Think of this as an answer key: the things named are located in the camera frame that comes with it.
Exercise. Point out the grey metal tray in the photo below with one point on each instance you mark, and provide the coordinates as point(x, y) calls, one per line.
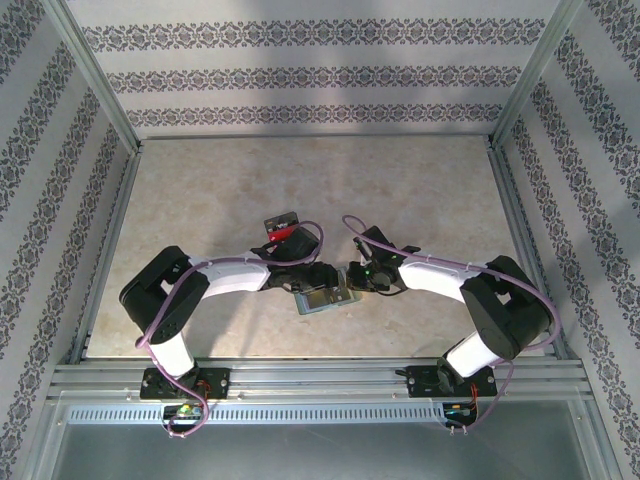
point(320, 450)

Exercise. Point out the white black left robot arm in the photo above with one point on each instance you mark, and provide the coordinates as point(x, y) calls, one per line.
point(235, 275)

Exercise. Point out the green card holder wallet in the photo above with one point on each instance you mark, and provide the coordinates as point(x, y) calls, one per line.
point(315, 302)

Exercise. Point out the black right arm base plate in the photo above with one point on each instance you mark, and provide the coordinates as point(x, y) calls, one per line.
point(422, 382)

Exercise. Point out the aluminium frame post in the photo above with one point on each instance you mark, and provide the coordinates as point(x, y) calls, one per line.
point(95, 75)
point(534, 75)

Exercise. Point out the aluminium back frame rail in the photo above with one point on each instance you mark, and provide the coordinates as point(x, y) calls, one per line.
point(315, 137)

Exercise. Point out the aluminium side frame rail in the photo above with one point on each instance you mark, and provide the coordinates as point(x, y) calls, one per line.
point(529, 250)

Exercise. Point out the small electronics board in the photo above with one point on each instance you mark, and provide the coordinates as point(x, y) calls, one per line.
point(457, 411)
point(185, 411)

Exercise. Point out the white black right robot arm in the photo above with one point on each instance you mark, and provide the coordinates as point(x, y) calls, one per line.
point(435, 275)

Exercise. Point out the clear box with red items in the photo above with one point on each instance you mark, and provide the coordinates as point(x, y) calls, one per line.
point(272, 241)

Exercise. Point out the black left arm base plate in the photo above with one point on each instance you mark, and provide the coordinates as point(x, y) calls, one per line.
point(217, 382)

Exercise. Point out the black printed card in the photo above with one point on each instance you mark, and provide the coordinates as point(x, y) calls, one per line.
point(280, 222)

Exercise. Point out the aluminium front frame rail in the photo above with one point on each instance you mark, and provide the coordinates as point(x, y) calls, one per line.
point(320, 377)

